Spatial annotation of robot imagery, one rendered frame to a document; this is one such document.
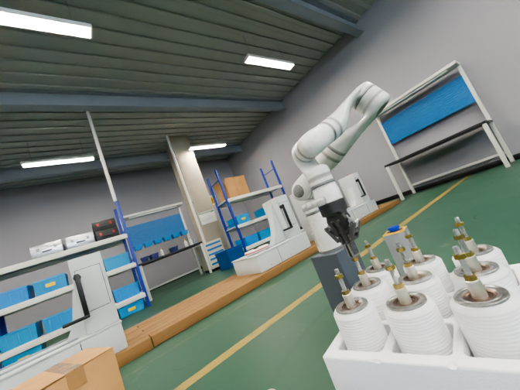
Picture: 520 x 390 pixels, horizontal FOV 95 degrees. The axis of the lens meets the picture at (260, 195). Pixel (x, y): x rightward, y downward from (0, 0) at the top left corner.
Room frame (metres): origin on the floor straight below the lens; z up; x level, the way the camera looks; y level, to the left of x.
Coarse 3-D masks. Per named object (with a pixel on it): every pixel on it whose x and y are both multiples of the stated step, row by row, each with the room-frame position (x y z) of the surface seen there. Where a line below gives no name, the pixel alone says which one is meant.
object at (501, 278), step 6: (498, 264) 0.52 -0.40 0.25; (498, 270) 0.50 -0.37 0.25; (504, 270) 0.50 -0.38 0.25; (450, 276) 0.56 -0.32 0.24; (456, 276) 0.54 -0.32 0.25; (480, 276) 0.50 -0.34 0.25; (486, 276) 0.50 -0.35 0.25; (492, 276) 0.49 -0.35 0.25; (498, 276) 0.49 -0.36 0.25; (504, 276) 0.49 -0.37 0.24; (510, 276) 0.50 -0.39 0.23; (456, 282) 0.54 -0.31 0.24; (462, 282) 0.52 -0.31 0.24; (486, 282) 0.49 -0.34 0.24; (492, 282) 0.49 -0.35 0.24; (498, 282) 0.49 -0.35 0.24; (504, 282) 0.49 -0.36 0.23; (510, 282) 0.49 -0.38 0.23; (456, 288) 0.55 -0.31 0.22; (462, 288) 0.53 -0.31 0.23; (510, 288) 0.49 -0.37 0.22; (516, 288) 0.49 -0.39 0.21
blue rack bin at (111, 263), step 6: (126, 252) 4.11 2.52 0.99; (108, 258) 3.94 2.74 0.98; (114, 258) 3.99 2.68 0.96; (120, 258) 4.05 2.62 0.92; (126, 258) 4.10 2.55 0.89; (108, 264) 3.94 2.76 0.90; (114, 264) 3.98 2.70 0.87; (120, 264) 4.04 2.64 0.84; (126, 264) 4.09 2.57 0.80; (108, 270) 3.93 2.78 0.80
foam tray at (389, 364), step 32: (384, 320) 0.62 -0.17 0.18; (448, 320) 0.53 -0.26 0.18; (352, 352) 0.56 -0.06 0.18; (384, 352) 0.52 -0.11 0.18; (352, 384) 0.55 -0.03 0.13; (384, 384) 0.51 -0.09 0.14; (416, 384) 0.47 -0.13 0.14; (448, 384) 0.44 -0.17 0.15; (480, 384) 0.41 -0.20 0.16; (512, 384) 0.38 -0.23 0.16
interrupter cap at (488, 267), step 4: (480, 264) 0.54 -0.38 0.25; (484, 264) 0.54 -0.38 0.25; (488, 264) 0.53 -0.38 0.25; (492, 264) 0.52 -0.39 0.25; (496, 264) 0.51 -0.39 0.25; (456, 268) 0.57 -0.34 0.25; (460, 268) 0.56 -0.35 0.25; (484, 268) 0.53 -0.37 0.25; (488, 268) 0.52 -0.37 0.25; (492, 268) 0.51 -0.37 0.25; (496, 268) 0.50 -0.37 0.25; (456, 272) 0.54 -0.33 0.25; (460, 272) 0.54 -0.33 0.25; (476, 272) 0.51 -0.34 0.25; (480, 272) 0.51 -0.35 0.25; (484, 272) 0.50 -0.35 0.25; (488, 272) 0.50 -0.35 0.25; (492, 272) 0.50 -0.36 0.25; (460, 276) 0.53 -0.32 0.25
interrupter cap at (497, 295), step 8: (464, 288) 0.48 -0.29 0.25; (488, 288) 0.45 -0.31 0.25; (496, 288) 0.44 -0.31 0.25; (504, 288) 0.43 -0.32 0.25; (456, 296) 0.46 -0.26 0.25; (464, 296) 0.45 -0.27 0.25; (488, 296) 0.43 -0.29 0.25; (496, 296) 0.42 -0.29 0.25; (504, 296) 0.41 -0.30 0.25; (464, 304) 0.43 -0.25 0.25; (472, 304) 0.42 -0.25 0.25; (480, 304) 0.41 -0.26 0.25; (488, 304) 0.41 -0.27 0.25; (496, 304) 0.40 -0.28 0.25
